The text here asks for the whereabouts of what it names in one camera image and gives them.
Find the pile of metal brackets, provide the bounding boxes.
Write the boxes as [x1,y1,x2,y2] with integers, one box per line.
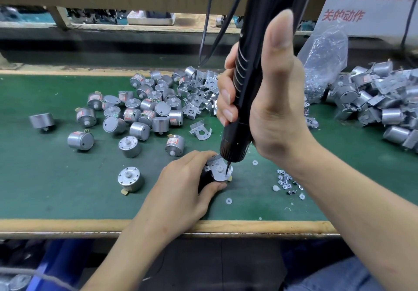
[131,66,321,141]

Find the person's right hand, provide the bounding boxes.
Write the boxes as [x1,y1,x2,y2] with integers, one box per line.
[217,8,314,164]

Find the black electric screwdriver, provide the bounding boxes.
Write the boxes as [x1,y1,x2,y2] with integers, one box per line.
[220,0,319,164]

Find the person's right forearm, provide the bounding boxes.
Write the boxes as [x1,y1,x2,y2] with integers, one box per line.
[287,127,418,291]

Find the silver round motor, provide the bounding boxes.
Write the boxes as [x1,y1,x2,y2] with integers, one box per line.
[199,167,233,187]
[165,135,185,158]

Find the white paper sign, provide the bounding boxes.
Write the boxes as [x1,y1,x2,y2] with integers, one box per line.
[320,0,418,38]

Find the blue plastic bin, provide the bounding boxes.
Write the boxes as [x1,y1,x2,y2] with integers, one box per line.
[26,238,92,291]

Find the scatter of small silver screws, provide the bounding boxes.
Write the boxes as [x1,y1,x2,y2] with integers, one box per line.
[225,160,308,205]

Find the person's left forearm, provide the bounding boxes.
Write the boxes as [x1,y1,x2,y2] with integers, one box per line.
[81,219,187,291]

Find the green bench mat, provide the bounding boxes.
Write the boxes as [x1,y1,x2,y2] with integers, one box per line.
[0,74,418,222]

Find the black hanging cable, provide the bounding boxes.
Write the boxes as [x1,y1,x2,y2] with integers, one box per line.
[198,0,216,63]
[201,0,252,63]

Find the person's left hand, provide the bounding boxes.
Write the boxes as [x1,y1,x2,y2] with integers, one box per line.
[140,150,229,239]

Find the pile of assembled motors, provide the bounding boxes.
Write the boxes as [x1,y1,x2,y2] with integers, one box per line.
[327,59,418,151]

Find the heap of grey binned motors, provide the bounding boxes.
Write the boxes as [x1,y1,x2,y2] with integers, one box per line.
[0,271,34,291]

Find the small clear plastic bag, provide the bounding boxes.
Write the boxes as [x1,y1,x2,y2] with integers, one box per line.
[297,20,349,104]

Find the grey blue trousers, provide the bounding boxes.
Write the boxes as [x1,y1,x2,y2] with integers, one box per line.
[287,255,386,291]

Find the pile of silver motors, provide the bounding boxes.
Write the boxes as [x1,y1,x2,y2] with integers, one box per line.
[29,72,187,193]

